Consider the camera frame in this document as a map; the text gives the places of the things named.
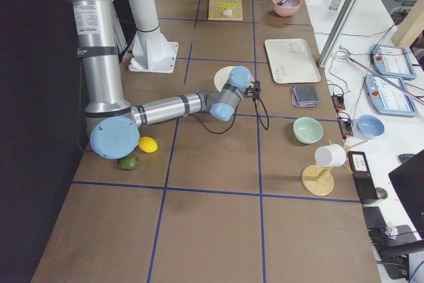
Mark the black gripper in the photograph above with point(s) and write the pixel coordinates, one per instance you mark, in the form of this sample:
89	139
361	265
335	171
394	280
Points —
246	93

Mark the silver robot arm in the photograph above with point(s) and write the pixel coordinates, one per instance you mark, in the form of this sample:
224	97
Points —
113	123

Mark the white bear tray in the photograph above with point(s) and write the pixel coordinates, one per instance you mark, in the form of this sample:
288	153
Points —
291	61

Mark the round white plate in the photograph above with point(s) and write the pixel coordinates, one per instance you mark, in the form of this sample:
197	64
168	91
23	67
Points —
221	77

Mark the folded grey purple cloths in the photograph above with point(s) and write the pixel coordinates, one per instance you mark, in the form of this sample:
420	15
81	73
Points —
304	96

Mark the green bowl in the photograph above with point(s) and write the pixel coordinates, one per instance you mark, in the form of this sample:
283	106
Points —
307	130

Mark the wooden cutting board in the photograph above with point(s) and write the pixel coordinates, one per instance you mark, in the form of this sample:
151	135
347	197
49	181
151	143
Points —
218	10

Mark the pink bowl with ice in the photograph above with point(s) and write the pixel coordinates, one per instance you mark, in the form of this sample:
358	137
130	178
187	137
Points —
287	9

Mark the white mug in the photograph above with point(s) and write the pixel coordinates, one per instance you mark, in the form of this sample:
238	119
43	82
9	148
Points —
332	155

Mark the wooden mug stand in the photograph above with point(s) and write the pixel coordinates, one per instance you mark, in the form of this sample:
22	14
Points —
318	180

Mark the yellow lemon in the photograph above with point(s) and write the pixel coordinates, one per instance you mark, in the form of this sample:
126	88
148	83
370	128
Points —
147	144

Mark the blue bowl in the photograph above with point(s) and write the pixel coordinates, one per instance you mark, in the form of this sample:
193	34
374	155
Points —
370	127

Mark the black box device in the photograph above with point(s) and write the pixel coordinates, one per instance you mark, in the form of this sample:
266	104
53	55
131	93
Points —
362	177

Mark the teach pendant near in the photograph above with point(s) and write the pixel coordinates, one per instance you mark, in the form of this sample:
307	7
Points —
387	99

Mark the teach pendant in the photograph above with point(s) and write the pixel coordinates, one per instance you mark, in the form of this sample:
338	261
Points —
387	99
393	61

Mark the green lime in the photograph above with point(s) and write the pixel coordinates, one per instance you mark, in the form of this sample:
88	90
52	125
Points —
129	162

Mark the teach pendant far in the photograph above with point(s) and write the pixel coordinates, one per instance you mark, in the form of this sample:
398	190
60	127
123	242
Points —
393	61

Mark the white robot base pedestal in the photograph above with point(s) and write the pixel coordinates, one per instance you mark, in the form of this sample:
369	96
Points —
151	52

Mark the aluminium frame post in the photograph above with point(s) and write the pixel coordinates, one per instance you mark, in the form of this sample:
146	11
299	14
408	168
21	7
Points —
336	31

